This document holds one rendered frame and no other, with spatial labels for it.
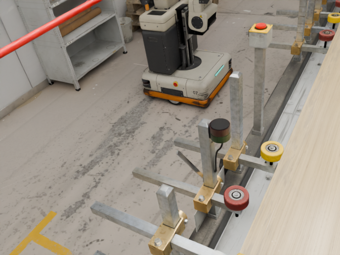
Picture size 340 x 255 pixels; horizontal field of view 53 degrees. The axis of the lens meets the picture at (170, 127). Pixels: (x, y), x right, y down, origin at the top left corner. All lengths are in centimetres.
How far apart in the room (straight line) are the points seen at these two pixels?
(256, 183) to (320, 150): 36
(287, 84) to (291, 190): 97
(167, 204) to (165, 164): 165
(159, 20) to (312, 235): 212
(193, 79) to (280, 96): 117
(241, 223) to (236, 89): 53
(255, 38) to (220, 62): 178
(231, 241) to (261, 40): 76
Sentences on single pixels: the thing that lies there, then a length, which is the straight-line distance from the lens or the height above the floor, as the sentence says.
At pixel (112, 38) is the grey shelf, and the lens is 430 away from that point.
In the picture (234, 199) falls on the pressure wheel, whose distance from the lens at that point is 111.
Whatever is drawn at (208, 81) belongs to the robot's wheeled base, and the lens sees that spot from 290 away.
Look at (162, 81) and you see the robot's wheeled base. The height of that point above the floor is 24.
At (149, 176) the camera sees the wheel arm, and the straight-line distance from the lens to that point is 127.
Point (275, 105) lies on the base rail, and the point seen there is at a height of 70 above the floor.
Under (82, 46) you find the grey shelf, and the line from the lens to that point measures 430.
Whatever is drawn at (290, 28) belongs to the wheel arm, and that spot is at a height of 81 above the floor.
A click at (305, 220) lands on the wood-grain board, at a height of 90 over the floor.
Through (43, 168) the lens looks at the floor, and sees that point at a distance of 289.
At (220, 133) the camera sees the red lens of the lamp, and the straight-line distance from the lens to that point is 98.
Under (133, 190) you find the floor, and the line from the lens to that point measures 242.
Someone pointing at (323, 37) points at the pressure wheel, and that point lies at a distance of 208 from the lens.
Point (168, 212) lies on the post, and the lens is 93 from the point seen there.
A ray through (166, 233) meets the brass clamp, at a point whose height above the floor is 97.
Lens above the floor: 177
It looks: 38 degrees down
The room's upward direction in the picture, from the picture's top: 10 degrees counter-clockwise
